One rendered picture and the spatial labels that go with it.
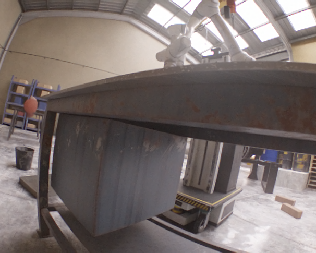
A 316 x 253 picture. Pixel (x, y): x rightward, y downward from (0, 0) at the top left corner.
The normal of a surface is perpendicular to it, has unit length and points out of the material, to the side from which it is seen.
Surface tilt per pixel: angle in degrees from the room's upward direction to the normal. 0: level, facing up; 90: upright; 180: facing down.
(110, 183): 90
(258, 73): 180
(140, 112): 90
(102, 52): 90
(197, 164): 90
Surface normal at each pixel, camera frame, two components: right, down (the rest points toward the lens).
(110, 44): 0.44, 0.01
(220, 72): -0.18, 0.98
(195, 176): -0.69, -0.18
